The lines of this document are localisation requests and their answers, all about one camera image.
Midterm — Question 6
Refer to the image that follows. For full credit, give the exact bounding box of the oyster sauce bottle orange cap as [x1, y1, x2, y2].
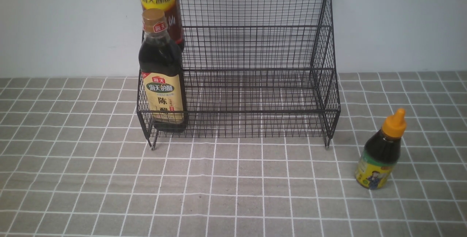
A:
[355, 108, 407, 190]

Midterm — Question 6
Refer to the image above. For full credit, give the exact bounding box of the grey checked tablecloth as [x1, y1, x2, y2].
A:
[0, 71, 467, 237]

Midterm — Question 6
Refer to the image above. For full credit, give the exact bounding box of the black wire mesh shelf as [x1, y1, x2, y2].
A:
[136, 0, 341, 150]

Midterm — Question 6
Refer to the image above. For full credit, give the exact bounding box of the vinegar bottle gold cap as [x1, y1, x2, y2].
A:
[138, 8, 189, 133]

